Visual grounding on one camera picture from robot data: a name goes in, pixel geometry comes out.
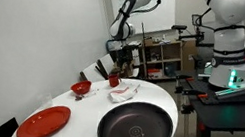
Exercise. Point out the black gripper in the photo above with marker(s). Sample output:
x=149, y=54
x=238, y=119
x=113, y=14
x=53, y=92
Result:
x=127, y=54

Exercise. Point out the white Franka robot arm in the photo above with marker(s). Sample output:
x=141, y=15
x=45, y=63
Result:
x=233, y=37

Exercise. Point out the wooden chair with white canvas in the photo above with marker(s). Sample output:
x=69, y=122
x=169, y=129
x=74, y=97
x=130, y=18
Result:
x=102, y=68

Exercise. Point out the white red-striped cloth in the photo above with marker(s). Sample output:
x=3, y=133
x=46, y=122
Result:
x=122, y=93

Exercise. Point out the red box in shelf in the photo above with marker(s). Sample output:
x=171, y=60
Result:
x=154, y=73

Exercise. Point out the red bowl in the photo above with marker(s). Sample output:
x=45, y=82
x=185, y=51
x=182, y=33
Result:
x=81, y=87

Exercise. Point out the wooden shelf unit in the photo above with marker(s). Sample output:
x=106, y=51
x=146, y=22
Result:
x=164, y=59

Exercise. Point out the small dark scraps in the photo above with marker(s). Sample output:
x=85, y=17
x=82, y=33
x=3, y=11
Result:
x=78, y=98

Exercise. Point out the black frying pan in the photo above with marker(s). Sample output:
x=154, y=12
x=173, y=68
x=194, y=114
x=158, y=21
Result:
x=135, y=130

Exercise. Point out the whiteboard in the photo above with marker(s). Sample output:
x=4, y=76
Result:
x=167, y=8

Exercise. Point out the red plate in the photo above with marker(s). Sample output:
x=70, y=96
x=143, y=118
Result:
x=43, y=123

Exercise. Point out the camera on black arm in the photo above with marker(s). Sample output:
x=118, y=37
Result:
x=196, y=20

